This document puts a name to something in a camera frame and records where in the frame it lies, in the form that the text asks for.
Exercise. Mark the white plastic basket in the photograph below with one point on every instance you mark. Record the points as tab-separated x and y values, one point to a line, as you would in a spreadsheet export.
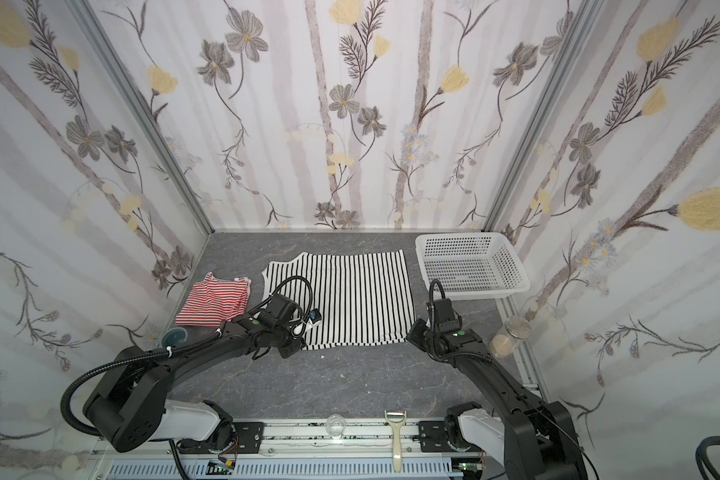
472	265

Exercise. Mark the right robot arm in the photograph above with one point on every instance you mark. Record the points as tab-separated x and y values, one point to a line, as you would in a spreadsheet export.
531	438

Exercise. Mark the cream vegetable peeler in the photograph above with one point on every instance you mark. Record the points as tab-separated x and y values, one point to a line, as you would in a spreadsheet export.
396	420

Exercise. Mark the clear glass cup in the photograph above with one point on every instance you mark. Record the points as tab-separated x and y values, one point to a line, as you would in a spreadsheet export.
335	426

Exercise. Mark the teal ceramic cup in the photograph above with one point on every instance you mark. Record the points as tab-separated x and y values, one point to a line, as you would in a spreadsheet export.
174	338

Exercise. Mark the black white striped tank top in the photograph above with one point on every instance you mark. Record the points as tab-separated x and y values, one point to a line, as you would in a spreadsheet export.
364	300

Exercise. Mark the aluminium front rail frame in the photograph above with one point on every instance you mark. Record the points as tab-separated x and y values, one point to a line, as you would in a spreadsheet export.
302	449

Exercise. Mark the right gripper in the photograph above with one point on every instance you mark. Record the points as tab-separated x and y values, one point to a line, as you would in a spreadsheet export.
420	334

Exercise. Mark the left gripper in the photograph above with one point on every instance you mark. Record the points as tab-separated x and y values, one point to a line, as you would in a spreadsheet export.
296	339

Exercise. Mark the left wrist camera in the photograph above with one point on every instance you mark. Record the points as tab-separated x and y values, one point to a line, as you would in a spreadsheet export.
309	321

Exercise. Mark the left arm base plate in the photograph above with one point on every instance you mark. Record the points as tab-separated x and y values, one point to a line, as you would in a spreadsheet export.
237	437

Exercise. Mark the red white striped tank top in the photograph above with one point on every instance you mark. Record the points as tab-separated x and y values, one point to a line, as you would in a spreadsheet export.
214	301

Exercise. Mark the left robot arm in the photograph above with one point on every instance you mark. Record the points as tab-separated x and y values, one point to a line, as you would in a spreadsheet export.
126	401

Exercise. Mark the glass jar with lid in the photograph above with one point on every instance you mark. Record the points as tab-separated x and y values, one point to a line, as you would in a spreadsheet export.
513	332

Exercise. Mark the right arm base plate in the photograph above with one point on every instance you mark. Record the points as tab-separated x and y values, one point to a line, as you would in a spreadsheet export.
433	438

